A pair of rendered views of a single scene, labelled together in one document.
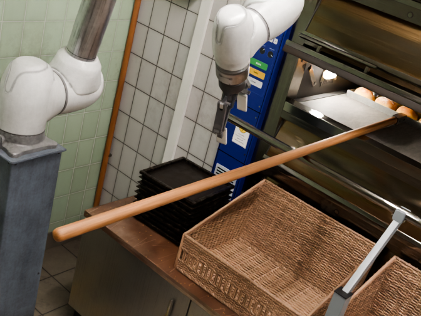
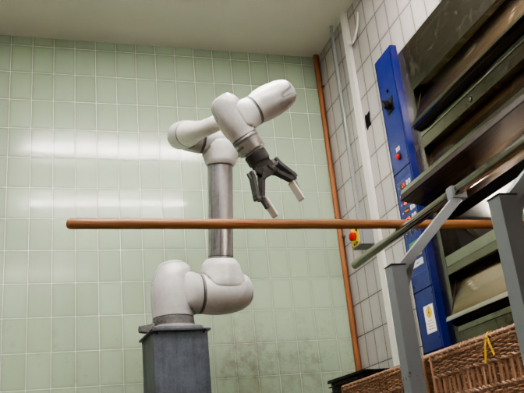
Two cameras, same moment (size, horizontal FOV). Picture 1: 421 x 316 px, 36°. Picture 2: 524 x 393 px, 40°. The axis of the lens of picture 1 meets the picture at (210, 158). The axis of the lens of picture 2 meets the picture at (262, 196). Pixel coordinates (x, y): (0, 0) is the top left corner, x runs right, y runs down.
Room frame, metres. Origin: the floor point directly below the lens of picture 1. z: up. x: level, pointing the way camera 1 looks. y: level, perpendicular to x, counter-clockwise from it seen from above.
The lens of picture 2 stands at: (-0.05, -1.32, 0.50)
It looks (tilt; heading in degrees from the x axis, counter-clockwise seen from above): 21 degrees up; 38
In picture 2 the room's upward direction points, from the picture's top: 6 degrees counter-clockwise
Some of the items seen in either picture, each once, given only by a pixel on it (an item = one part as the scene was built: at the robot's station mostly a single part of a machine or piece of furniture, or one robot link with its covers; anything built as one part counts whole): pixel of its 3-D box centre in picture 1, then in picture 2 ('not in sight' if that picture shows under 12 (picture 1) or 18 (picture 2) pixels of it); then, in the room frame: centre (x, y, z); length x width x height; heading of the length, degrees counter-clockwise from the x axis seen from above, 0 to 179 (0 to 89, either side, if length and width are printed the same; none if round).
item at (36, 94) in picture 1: (27, 92); (174, 289); (1.85, 0.60, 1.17); 0.18 x 0.16 x 0.22; 153
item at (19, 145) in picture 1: (14, 134); (168, 326); (1.83, 0.62, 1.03); 0.22 x 0.18 x 0.06; 150
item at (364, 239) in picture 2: not in sight; (362, 236); (2.76, 0.29, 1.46); 0.10 x 0.07 x 0.10; 55
